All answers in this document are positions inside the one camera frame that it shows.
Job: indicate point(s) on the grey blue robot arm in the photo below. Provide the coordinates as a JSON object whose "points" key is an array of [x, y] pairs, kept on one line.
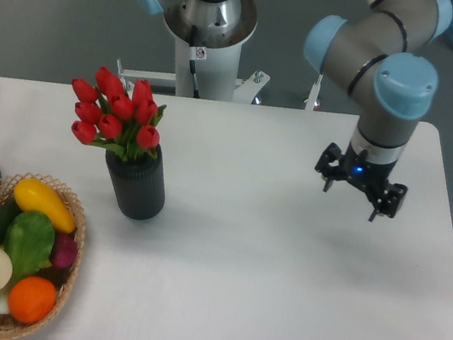
{"points": [[372, 60]]}

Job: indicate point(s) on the green lettuce leaf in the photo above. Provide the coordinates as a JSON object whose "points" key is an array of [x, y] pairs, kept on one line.
{"points": [[29, 241]]}

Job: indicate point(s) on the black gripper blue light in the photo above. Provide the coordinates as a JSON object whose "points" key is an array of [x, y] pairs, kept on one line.
{"points": [[370, 178]]}

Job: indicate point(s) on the purple red radish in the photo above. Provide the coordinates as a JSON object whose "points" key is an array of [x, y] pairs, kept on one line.
{"points": [[64, 251]]}

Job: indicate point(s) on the orange fruit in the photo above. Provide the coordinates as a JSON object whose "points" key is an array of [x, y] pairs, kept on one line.
{"points": [[32, 299]]}

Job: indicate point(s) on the white leek stalk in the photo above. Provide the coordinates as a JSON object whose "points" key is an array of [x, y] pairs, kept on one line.
{"points": [[4, 299]]}

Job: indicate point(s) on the yellow squash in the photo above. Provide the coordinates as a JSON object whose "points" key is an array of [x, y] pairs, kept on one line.
{"points": [[32, 195]]}

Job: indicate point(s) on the dark grey ribbed vase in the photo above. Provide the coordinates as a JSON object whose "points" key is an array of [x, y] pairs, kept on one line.
{"points": [[139, 188]]}

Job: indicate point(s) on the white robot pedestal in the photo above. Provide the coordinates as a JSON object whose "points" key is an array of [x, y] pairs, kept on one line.
{"points": [[200, 72]]}

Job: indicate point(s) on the red tulip bouquet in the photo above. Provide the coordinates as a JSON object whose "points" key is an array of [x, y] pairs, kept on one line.
{"points": [[123, 123]]}

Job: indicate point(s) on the woven wicker basket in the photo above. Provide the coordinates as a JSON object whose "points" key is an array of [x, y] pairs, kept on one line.
{"points": [[62, 279]]}

